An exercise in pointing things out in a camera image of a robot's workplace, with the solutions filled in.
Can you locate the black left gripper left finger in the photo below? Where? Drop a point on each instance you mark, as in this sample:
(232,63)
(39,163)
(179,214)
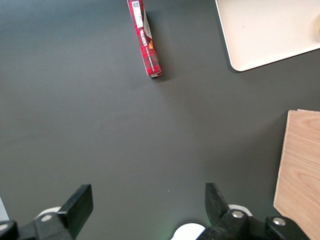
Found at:
(75,207)

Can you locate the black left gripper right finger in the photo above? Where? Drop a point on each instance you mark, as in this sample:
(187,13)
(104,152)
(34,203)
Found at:
(217,212)

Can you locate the red cookie box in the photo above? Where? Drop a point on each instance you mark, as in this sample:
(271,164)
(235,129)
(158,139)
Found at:
(148,55)

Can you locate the white rectangular tray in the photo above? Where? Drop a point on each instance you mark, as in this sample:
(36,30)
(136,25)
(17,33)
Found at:
(265,30)

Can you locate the wooden drawer cabinet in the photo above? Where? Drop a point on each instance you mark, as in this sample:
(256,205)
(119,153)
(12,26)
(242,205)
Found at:
(302,170)

